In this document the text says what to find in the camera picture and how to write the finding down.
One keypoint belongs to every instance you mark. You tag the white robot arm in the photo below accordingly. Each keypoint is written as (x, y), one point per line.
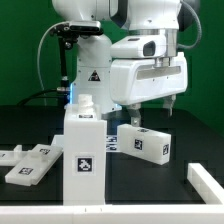
(119, 19)

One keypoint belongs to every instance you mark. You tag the white cabinet body box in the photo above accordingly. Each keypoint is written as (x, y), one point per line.
(84, 153)

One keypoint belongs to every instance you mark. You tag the white marker sheet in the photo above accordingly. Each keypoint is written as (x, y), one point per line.
(111, 142)

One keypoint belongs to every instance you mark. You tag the white cabinet top block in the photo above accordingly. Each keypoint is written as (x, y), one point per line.
(144, 143)

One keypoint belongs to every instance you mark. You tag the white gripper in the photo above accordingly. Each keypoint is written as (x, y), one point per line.
(136, 81)

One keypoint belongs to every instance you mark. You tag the white cabinet door panel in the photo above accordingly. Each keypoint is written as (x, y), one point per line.
(32, 168)

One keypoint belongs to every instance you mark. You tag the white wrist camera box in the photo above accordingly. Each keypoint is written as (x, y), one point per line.
(140, 46)

